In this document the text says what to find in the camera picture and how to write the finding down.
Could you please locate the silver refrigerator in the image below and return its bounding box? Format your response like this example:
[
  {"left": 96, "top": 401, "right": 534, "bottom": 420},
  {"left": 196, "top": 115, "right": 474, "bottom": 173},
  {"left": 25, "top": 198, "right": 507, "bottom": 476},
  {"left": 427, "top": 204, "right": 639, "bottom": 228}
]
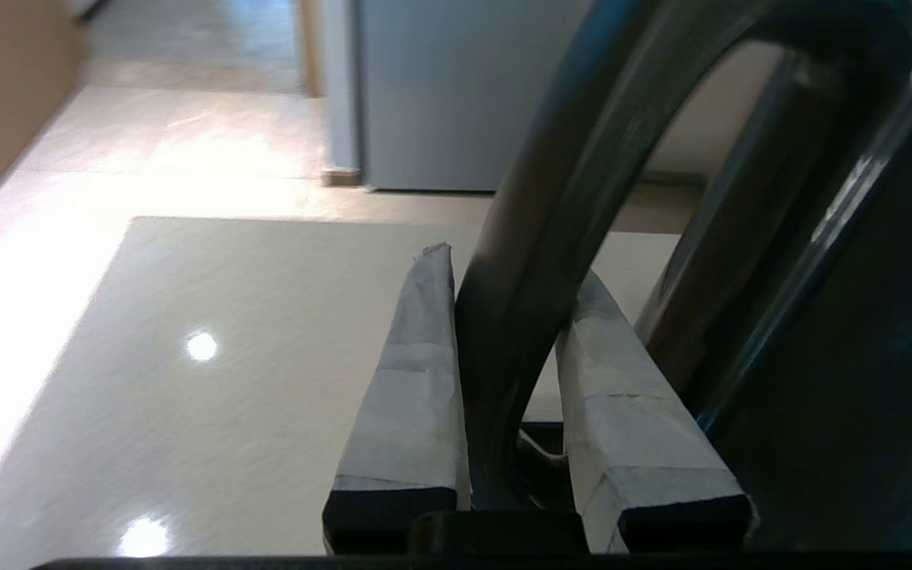
[{"left": 321, "top": 0, "right": 587, "bottom": 193}]

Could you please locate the black electric kettle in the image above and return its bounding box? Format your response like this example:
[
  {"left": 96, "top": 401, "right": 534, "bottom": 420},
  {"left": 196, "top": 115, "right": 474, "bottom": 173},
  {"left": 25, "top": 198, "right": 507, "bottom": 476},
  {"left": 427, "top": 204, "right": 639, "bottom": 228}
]
[{"left": 454, "top": 0, "right": 912, "bottom": 553}]

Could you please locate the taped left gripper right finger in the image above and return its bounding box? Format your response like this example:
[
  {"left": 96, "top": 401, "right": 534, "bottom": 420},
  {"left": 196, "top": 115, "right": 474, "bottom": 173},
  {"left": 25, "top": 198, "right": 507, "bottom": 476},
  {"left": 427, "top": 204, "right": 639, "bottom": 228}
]
[{"left": 553, "top": 269, "right": 758, "bottom": 553}]

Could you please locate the light wooden door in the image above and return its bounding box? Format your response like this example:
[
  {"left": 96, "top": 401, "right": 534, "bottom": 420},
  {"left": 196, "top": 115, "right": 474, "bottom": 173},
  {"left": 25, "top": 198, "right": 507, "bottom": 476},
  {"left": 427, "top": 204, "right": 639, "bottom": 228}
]
[{"left": 0, "top": 0, "right": 86, "bottom": 240}]

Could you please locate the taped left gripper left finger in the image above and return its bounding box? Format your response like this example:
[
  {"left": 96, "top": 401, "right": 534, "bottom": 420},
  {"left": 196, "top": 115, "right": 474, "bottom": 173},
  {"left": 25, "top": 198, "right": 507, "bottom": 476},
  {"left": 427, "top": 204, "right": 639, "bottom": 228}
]
[{"left": 321, "top": 243, "right": 473, "bottom": 553}]

